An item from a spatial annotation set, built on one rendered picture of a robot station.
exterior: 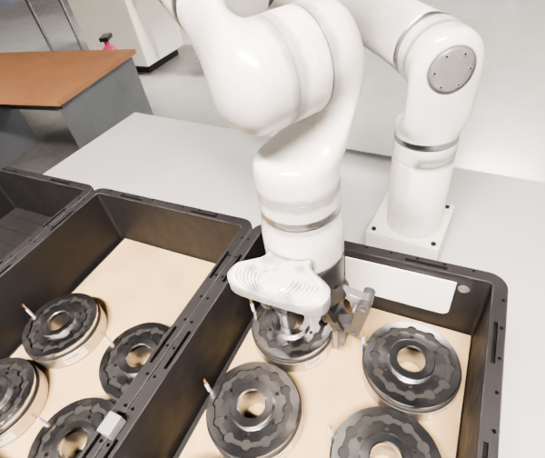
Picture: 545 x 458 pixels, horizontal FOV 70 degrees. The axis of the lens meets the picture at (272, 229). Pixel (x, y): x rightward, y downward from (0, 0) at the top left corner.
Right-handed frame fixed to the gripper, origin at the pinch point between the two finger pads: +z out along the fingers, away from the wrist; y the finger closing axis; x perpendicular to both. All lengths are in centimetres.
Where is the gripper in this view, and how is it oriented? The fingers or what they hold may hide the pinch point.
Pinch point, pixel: (313, 327)
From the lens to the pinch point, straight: 48.7
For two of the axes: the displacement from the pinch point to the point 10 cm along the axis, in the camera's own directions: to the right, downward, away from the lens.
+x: -4.1, 6.6, -6.3
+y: -9.0, -2.0, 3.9
